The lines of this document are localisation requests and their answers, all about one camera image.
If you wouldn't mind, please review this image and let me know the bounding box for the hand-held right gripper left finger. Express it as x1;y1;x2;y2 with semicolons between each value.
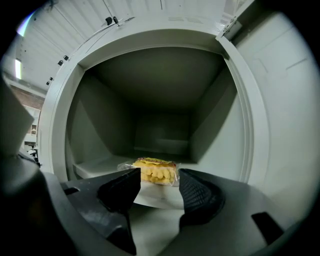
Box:
96;167;143;255

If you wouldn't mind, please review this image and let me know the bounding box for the grey metal locker cabinet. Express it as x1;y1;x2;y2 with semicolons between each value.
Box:
14;0;315;226

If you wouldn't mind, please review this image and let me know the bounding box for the yellow snack packet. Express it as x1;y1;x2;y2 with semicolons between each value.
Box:
117;156;181;188

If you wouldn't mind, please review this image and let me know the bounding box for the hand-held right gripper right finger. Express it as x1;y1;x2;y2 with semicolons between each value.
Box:
178;168;226;230

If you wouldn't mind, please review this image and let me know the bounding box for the black office chair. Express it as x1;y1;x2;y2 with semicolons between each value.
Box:
24;142;41;167

